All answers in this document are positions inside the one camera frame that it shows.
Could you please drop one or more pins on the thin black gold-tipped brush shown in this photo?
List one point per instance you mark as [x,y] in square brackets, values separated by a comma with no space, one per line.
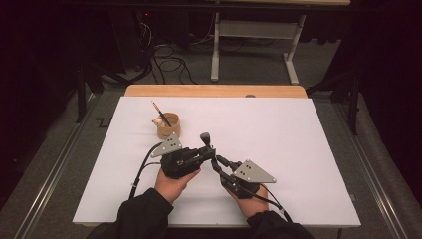
[161,114]

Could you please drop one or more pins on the white-framed desk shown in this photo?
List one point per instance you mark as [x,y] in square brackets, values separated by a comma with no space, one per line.
[255,30]

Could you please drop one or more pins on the wooden table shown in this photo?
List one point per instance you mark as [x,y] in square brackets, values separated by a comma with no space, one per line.
[199,90]

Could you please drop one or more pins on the metal floor rail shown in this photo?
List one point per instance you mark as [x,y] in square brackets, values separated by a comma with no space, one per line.
[49,179]
[368,172]

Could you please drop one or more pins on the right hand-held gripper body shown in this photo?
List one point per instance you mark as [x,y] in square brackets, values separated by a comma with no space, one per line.
[252,174]

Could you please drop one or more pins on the white board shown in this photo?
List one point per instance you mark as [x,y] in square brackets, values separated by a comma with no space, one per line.
[282,132]

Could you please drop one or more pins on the tan cup with bear figure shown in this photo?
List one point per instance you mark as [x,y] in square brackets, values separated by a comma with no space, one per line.
[170,131]

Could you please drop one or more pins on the person's right hand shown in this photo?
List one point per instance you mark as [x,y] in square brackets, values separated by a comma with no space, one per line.
[252,205]

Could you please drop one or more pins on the black makeup brush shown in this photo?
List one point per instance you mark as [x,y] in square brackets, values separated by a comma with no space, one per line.
[205,137]

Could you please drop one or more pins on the person's left hand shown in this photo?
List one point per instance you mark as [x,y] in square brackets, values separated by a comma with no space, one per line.
[172,187]

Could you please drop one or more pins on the dark computer tower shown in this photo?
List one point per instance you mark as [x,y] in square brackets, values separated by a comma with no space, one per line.
[144,23]

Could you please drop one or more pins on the black metal stand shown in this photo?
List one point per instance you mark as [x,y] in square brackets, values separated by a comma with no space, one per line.
[354,106]
[81,96]

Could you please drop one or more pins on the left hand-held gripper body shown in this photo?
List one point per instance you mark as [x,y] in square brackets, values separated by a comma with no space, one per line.
[180,162]

